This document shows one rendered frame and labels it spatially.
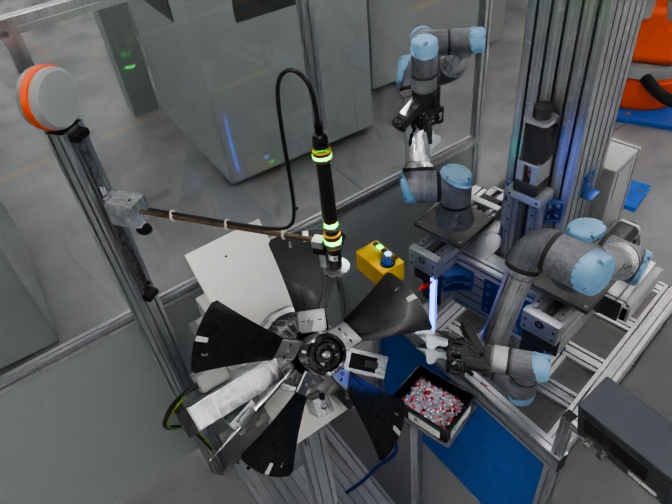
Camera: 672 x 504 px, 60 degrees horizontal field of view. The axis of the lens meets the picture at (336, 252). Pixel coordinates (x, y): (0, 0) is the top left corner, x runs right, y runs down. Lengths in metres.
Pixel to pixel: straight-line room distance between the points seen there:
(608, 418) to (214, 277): 1.14
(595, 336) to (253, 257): 1.84
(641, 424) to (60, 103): 1.59
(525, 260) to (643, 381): 1.77
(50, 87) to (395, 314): 1.10
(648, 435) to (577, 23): 1.11
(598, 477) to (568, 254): 1.55
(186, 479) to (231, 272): 1.37
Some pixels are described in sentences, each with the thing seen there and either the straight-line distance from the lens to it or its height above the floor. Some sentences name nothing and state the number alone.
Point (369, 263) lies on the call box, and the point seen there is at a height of 1.07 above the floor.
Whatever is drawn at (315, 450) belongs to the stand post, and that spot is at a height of 0.56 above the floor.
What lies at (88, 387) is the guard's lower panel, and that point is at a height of 0.78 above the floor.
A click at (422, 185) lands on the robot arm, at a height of 1.24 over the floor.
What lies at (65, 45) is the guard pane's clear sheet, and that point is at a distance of 1.76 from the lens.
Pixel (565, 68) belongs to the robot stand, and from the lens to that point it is 1.94.
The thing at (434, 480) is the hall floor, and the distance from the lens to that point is 2.78.
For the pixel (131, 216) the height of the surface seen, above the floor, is 1.55.
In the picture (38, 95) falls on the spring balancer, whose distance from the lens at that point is 1.58.
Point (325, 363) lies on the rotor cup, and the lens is 1.62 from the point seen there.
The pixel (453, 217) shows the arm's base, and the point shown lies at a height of 1.10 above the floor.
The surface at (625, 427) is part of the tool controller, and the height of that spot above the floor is 1.24.
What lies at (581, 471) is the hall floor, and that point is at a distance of 2.90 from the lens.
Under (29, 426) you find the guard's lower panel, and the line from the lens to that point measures 2.43.
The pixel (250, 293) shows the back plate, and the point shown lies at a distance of 1.83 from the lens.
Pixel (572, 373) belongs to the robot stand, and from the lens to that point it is 2.92.
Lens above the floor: 2.49
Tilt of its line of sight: 42 degrees down
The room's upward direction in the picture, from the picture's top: 7 degrees counter-clockwise
